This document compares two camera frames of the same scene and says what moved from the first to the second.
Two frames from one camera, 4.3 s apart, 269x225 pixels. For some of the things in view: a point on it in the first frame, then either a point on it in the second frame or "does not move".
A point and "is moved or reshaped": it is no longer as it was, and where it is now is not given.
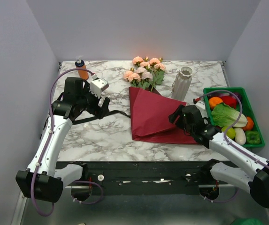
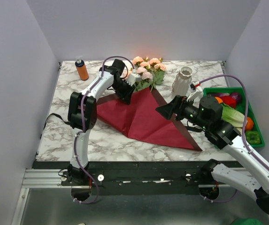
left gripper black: x=97 y=109 to x=126 y=96
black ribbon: x=105 y=113 is moved or reshaped
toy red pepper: x=229 y=100 does not move
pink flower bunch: x=148 y=73 does not move
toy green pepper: x=252 y=137 does not move
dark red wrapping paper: x=149 y=112 is moved or reshaped
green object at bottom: x=247 y=221 does not move
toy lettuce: x=224 y=116 does not move
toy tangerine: x=249 y=124 does not move
